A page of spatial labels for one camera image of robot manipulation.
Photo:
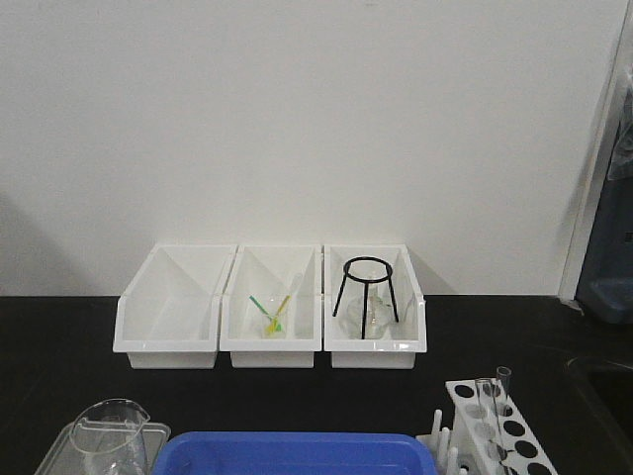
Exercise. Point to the clear glass test tube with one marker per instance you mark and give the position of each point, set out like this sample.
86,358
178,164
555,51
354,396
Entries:
489,426

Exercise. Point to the test tube in rack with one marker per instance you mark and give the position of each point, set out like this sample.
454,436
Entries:
503,376

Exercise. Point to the white test tube rack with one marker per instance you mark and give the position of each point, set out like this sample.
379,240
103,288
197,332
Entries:
459,449

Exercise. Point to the grey blue pegboard drying rack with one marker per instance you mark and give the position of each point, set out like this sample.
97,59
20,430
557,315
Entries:
605,286

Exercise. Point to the middle white storage bin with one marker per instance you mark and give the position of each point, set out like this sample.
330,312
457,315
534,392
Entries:
262,271

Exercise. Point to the white storage bin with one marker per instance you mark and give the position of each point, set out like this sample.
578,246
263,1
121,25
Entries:
262,271
404,340
169,316

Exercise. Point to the right white storage bin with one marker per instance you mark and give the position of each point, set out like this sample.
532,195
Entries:
404,340

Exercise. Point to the yellow green pipettes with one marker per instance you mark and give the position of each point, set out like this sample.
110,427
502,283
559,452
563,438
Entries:
274,310

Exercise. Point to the clear glass flask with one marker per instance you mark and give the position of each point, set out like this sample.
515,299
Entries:
367,318

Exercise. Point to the left white storage bin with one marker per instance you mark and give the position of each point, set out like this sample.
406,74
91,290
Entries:
169,316

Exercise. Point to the blue plastic tray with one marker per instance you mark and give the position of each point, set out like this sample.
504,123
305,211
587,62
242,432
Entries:
277,452

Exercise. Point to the clear glass beaker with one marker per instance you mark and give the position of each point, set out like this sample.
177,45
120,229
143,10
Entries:
108,435

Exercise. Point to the clear plastic bag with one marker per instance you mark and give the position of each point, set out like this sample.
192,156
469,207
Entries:
620,166

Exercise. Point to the grey metal tray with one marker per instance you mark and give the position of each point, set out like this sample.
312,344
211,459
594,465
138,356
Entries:
63,458

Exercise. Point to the black lab sink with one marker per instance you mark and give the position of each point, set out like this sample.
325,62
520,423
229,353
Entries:
606,387

